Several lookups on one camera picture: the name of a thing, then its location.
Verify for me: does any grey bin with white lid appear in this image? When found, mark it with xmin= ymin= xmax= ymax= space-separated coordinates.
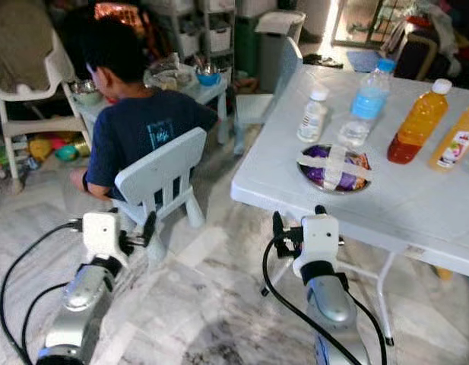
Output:
xmin=255 ymin=11 xmax=306 ymax=92

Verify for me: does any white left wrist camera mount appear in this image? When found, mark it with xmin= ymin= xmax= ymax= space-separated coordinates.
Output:
xmin=82 ymin=211 xmax=126 ymax=267

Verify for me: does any white plastic drawer shelf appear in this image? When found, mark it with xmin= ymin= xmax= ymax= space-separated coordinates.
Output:
xmin=151 ymin=0 xmax=236 ymax=74

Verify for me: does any white baby high chair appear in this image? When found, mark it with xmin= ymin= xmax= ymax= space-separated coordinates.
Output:
xmin=0 ymin=0 xmax=90 ymax=191

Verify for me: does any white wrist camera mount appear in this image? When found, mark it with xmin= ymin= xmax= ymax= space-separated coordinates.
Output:
xmin=82 ymin=211 xmax=126 ymax=267
xmin=293 ymin=214 xmax=342 ymax=279

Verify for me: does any green bowl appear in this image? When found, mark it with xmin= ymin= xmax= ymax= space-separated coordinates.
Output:
xmin=71 ymin=80 xmax=104 ymax=106

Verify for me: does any orange juice bottle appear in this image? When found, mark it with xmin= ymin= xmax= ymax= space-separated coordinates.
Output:
xmin=386 ymin=78 xmax=454 ymax=165

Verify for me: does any dark chair with clothes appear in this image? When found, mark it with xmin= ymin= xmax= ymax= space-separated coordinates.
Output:
xmin=392 ymin=14 xmax=469 ymax=86

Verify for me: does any yellow juice bottle with label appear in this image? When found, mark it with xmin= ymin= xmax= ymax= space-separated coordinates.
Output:
xmin=429 ymin=103 xmax=469 ymax=172

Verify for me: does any clear food container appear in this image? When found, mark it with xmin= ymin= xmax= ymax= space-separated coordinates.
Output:
xmin=151 ymin=67 xmax=197 ymax=92

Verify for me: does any taped purple snack packet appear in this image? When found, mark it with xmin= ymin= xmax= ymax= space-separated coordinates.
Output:
xmin=301 ymin=144 xmax=372 ymax=190

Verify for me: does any boy in navy shirt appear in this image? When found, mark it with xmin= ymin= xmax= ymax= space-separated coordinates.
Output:
xmin=71 ymin=17 xmax=220 ymax=203

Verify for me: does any blue bowl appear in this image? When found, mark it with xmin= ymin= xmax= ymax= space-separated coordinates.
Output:
xmin=195 ymin=64 xmax=222 ymax=87

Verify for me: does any blue-label water bottle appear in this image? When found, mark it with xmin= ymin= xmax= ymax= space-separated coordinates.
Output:
xmin=337 ymin=59 xmax=396 ymax=148

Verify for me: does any pale blue child chair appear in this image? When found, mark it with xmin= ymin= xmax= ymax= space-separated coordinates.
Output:
xmin=112 ymin=127 xmax=209 ymax=230
xmin=233 ymin=36 xmax=303 ymax=157

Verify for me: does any white folding plastic table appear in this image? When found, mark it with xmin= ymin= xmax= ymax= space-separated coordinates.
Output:
xmin=230 ymin=65 xmax=469 ymax=348

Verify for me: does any small clear white-capped bottle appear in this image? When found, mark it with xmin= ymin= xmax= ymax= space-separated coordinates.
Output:
xmin=296 ymin=86 xmax=331 ymax=144

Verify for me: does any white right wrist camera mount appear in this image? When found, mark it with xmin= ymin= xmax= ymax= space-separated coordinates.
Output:
xmin=293 ymin=214 xmax=342 ymax=279

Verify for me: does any small pale children's table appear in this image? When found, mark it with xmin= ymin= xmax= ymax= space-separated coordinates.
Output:
xmin=73 ymin=72 xmax=229 ymax=145

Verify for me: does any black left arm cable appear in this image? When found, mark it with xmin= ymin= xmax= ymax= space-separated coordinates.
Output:
xmin=0 ymin=219 xmax=87 ymax=365

